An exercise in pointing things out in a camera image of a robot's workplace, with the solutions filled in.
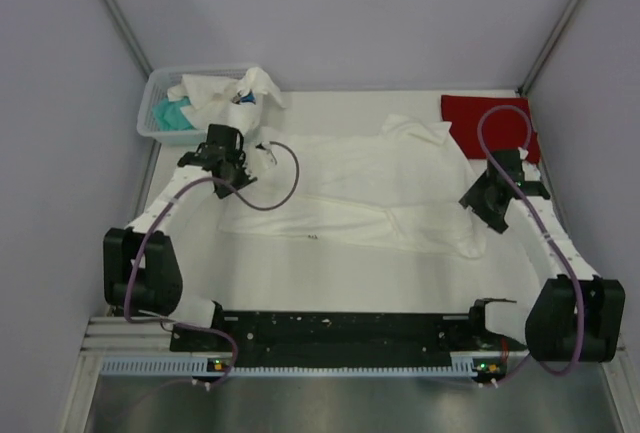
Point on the teal crumpled t-shirt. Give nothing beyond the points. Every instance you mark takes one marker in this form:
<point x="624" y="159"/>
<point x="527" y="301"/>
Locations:
<point x="169" y="116"/>

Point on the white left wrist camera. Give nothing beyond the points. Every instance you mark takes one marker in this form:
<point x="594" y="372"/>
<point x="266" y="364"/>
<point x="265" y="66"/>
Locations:
<point x="259" y="158"/>

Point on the right aluminium corner post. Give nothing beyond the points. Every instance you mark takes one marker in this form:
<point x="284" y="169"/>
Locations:
<point x="553" y="40"/>

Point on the aluminium frame rail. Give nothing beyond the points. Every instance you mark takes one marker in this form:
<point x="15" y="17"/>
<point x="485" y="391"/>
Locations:
<point x="115" y="336"/>

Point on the grey slotted cable duct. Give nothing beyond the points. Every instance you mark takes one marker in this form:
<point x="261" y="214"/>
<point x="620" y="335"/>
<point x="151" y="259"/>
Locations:
<point x="460" y="367"/>

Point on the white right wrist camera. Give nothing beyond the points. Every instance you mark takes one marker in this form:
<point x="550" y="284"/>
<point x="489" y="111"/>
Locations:
<point x="531" y="170"/>

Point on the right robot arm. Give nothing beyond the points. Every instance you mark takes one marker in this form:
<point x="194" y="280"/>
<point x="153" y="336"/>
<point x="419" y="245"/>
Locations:
<point x="570" y="313"/>

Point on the folded red t-shirt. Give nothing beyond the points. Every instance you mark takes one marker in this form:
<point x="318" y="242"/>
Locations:
<point x="505" y="129"/>

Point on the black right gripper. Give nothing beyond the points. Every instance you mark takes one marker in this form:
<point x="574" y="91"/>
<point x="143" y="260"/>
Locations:
<point x="474" y="199"/>

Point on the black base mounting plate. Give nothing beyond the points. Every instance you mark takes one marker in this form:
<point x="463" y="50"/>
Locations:
<point x="341" y="340"/>

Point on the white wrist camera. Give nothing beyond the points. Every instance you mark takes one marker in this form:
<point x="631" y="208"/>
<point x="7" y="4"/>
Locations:
<point x="531" y="170"/>
<point x="259" y="158"/>

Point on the aluminium corner post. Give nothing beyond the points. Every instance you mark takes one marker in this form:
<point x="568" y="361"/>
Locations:
<point x="127" y="36"/>
<point x="553" y="40"/>

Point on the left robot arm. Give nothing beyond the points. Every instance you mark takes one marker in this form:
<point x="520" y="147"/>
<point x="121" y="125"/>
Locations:
<point x="142" y="274"/>

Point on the white graphic t-shirt in basket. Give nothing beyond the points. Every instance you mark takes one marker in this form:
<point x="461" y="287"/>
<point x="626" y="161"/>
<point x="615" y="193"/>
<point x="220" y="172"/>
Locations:
<point x="221" y="100"/>

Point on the left aluminium corner post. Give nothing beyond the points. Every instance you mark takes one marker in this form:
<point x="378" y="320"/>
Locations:
<point x="127" y="36"/>

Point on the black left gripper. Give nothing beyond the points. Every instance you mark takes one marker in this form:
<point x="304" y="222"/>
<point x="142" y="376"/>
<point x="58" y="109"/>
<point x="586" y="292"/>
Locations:
<point x="240" y="160"/>

